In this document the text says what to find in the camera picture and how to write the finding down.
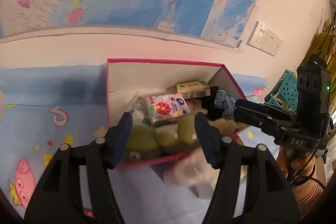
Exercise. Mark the cream teddy bear plush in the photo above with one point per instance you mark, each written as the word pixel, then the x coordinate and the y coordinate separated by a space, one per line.
pixel 228 127

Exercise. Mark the pink hand cream packet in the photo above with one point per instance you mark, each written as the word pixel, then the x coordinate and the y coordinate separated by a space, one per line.
pixel 194 105

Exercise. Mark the green plush toy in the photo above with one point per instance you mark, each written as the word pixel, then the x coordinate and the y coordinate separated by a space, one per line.
pixel 149 143

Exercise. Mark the black soft item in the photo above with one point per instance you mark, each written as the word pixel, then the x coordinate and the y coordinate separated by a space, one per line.
pixel 208 103

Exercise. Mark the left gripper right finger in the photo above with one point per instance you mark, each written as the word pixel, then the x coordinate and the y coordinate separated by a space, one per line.
pixel 224 154

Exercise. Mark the person's right forearm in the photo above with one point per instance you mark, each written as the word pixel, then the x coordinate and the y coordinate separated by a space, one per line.
pixel 307 195

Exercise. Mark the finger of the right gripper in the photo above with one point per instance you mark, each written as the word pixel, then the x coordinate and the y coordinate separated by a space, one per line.
pixel 265 109
pixel 278 128

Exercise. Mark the clear printed sachet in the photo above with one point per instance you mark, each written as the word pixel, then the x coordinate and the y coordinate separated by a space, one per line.
pixel 139 113

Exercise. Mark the yellow tissue pack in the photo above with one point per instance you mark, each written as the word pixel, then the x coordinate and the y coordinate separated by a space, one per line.
pixel 196 89

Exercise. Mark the floral pocket tissue pack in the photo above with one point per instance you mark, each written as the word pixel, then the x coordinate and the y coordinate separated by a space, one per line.
pixel 166 108

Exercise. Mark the blue patterned cloth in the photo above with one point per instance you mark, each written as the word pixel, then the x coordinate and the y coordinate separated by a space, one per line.
pixel 226 103

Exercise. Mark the pink storage box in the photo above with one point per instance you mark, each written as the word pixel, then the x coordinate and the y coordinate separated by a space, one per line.
pixel 128 79

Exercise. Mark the teal perforated basket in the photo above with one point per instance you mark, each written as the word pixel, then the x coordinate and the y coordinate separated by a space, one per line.
pixel 284 94

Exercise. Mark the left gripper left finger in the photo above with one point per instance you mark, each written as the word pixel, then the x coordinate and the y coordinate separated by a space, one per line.
pixel 103 154

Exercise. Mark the white wall switch panel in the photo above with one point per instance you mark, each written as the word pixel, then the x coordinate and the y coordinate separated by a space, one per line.
pixel 264 39

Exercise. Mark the person's right hand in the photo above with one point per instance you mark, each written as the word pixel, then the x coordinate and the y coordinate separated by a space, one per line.
pixel 303 165

